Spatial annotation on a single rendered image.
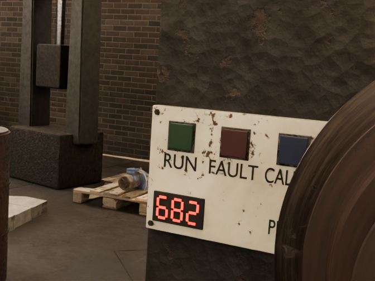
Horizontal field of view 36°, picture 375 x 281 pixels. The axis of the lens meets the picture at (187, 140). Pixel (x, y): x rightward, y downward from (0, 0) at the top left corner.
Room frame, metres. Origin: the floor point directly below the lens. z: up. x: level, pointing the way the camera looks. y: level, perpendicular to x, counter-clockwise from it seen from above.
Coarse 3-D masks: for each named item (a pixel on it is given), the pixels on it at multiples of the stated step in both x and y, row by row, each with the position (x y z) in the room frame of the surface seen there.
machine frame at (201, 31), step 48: (192, 0) 0.82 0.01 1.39; (240, 0) 0.79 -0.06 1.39; (288, 0) 0.76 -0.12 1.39; (336, 0) 0.73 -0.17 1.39; (192, 48) 0.82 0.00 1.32; (240, 48) 0.79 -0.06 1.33; (288, 48) 0.76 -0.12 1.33; (336, 48) 0.73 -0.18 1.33; (192, 96) 0.81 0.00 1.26; (240, 96) 0.78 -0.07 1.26; (288, 96) 0.75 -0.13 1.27; (336, 96) 0.73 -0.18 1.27; (192, 240) 0.81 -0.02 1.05
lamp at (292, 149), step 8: (280, 136) 0.73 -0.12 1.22; (288, 136) 0.73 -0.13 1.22; (280, 144) 0.73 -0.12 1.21; (288, 144) 0.73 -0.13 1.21; (296, 144) 0.72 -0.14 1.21; (304, 144) 0.72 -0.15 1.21; (280, 152) 0.73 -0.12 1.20; (288, 152) 0.73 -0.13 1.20; (296, 152) 0.72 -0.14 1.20; (304, 152) 0.72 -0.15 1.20; (280, 160) 0.73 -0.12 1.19; (288, 160) 0.73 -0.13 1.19; (296, 160) 0.72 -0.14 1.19
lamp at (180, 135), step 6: (174, 126) 0.80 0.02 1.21; (180, 126) 0.79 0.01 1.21; (186, 126) 0.79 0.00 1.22; (192, 126) 0.79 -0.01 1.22; (174, 132) 0.80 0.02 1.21; (180, 132) 0.79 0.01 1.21; (186, 132) 0.79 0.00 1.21; (192, 132) 0.79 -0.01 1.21; (174, 138) 0.80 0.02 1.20; (180, 138) 0.79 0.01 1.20; (186, 138) 0.79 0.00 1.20; (192, 138) 0.79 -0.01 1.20; (174, 144) 0.80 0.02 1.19; (180, 144) 0.79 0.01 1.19; (186, 144) 0.79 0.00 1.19; (192, 144) 0.79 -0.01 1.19; (186, 150) 0.79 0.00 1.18
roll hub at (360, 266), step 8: (368, 232) 0.48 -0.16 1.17; (368, 240) 0.47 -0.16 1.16; (360, 248) 0.48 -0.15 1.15; (368, 248) 0.47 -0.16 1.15; (360, 256) 0.48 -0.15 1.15; (368, 256) 0.47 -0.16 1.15; (360, 264) 0.48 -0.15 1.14; (368, 264) 0.47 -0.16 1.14; (360, 272) 0.48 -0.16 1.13; (368, 272) 0.47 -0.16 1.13; (352, 280) 0.48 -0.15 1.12; (360, 280) 0.48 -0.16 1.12; (368, 280) 0.47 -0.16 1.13
